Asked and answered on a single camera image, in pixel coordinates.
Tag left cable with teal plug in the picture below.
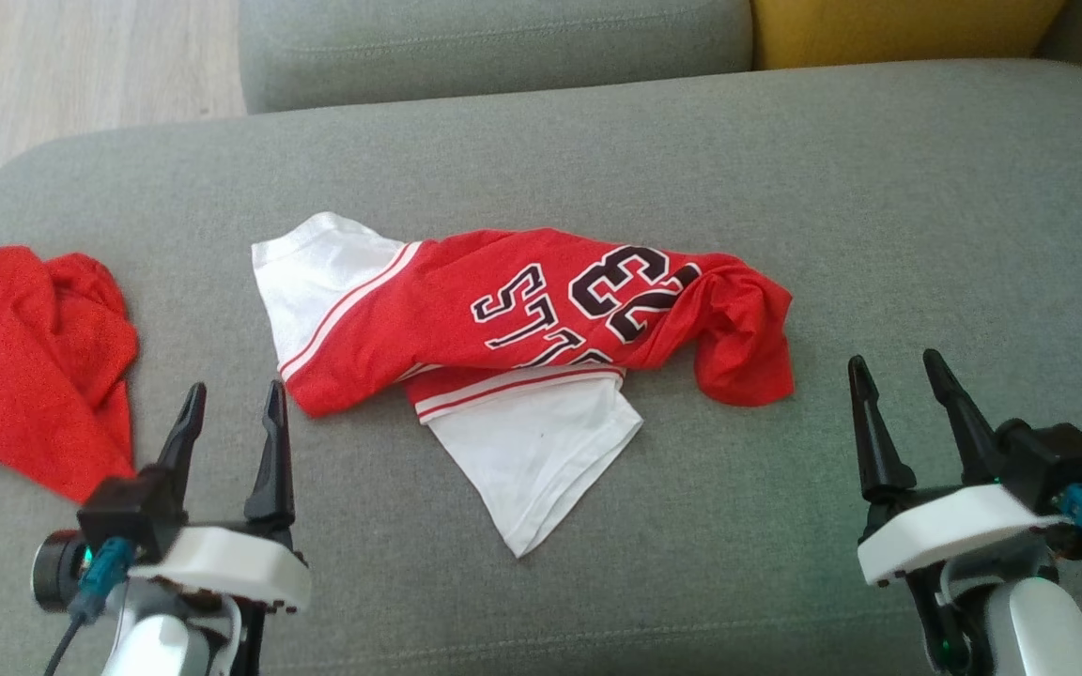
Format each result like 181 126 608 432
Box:
41 537 136 676

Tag long grey sofa seat cushion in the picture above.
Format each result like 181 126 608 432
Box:
239 0 754 115

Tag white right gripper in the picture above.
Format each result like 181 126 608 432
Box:
847 349 1068 588

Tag yellow sofa backrest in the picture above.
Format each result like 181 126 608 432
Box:
751 0 1068 71

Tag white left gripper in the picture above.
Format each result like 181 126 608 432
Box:
132 380 310 613

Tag red white basketball jersey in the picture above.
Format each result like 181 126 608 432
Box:
252 212 796 559

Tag red shorts with white trim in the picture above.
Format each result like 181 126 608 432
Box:
0 246 140 504

